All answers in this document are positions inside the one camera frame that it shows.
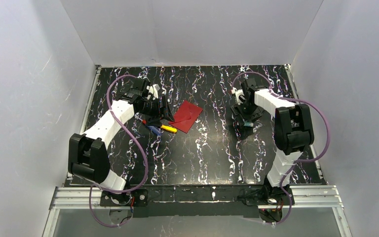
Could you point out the yellow handled screwdriver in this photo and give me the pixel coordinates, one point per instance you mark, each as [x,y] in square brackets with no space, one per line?
[168,128]

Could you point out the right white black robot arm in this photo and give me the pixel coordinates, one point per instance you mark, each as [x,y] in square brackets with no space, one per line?
[293,130]

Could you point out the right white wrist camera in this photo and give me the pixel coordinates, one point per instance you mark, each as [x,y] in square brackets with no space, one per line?
[241,96]

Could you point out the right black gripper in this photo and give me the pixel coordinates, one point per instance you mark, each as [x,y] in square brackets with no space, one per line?
[244,115]

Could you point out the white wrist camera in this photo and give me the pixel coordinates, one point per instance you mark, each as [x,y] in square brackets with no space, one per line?
[241,96]
[154,92]

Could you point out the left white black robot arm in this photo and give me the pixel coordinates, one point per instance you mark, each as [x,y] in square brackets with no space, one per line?
[88,152]

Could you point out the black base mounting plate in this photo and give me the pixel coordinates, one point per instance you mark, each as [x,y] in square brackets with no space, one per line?
[201,200]

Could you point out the aluminium frame rail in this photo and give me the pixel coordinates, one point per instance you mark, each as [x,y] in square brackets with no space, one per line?
[305,196]

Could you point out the red envelope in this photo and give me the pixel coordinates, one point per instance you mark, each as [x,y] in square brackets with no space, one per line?
[185,116]

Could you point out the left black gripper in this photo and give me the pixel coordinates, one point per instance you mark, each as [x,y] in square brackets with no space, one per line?
[158,106]

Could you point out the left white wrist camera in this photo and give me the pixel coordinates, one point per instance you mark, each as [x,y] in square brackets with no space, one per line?
[154,92]

